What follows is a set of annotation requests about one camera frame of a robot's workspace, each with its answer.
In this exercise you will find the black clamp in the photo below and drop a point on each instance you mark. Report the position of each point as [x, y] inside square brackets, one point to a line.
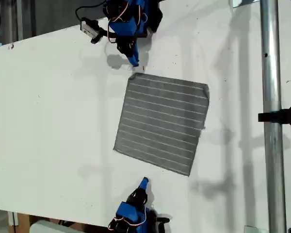
[281, 116]

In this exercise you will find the white box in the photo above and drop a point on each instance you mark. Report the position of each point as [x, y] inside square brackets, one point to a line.
[46, 228]

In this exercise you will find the grey striped towel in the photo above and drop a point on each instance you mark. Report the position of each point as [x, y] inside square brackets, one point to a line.
[160, 121]

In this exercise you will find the wooden table support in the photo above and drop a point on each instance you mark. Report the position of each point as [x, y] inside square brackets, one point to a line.
[24, 221]

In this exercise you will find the grey metal pole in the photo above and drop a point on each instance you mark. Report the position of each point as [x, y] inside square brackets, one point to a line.
[19, 19]

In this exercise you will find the black camera stalk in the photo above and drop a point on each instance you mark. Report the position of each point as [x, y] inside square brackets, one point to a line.
[98, 36]

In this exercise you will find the steel post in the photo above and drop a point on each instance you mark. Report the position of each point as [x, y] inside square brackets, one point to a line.
[271, 72]

